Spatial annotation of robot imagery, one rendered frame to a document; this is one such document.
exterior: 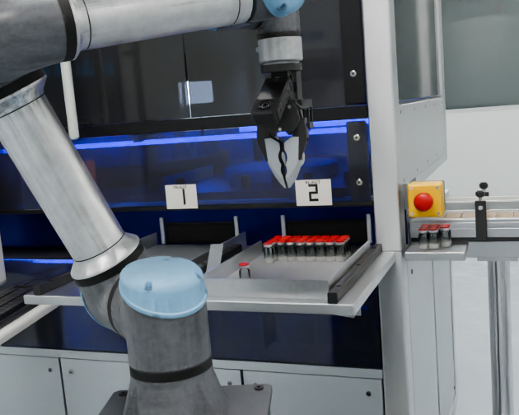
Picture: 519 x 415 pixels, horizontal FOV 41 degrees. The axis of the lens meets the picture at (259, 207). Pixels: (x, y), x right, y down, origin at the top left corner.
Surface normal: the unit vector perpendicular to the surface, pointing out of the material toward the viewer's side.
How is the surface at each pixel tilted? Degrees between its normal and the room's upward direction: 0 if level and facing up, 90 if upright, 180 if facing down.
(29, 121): 94
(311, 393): 90
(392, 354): 90
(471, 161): 90
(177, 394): 72
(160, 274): 7
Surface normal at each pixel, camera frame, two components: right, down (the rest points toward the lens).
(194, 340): 0.70, 0.05
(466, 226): -0.36, 0.17
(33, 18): 0.28, 0.03
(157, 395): -0.26, -0.15
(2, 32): 0.08, 0.26
